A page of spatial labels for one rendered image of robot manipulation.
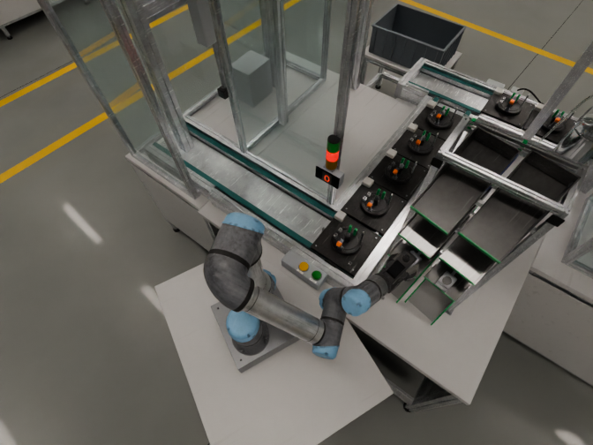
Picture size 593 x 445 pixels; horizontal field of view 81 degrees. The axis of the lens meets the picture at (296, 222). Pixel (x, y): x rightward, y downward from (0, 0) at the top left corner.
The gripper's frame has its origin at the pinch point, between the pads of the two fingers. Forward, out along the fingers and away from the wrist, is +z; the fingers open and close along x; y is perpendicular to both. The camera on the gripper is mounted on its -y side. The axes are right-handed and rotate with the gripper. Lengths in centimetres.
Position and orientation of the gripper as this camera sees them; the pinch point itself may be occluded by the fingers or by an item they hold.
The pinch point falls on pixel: (411, 259)
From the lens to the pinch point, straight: 129.7
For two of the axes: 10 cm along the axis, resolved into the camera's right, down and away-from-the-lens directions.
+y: -3.4, 6.9, 6.4
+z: 6.9, -2.8, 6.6
